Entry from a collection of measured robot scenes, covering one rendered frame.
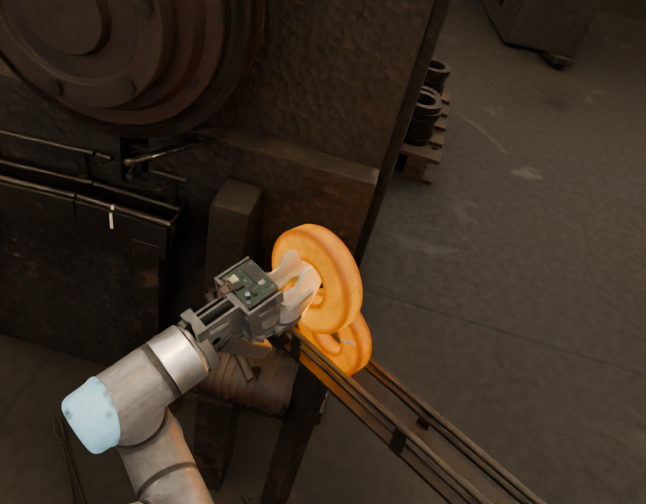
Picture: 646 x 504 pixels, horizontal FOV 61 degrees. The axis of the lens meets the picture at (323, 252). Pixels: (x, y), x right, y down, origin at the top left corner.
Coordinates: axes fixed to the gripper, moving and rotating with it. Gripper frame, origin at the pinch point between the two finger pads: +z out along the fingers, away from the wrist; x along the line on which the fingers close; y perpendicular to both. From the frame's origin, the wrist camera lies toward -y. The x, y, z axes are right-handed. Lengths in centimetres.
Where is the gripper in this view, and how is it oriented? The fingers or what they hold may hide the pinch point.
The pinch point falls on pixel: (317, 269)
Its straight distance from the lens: 76.5
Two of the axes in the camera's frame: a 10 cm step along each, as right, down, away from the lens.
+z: 7.5, -5.2, 4.1
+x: -6.6, -6.0, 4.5
